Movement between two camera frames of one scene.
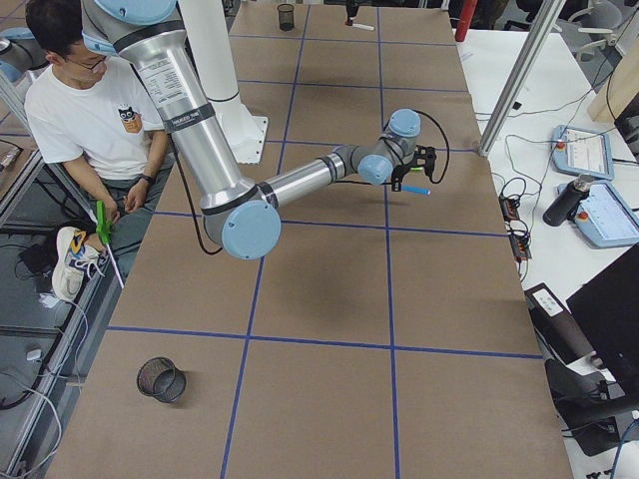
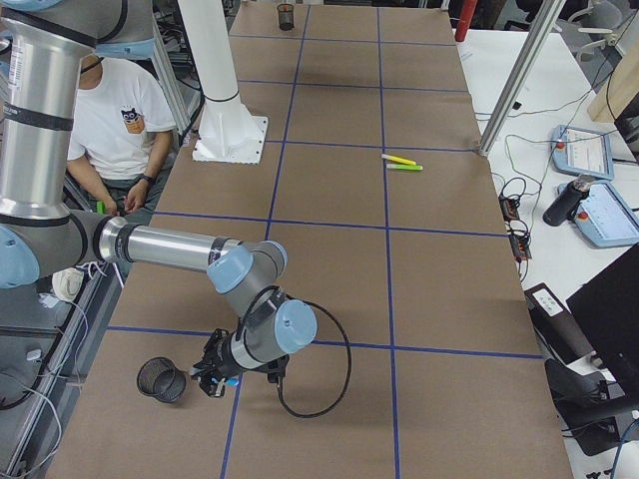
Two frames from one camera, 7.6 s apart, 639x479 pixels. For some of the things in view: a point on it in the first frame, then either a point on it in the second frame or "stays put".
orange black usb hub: (509, 209) stays put
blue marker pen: (415, 189) → (230, 381)
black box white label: (557, 325) stays put
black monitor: (606, 307) stays put
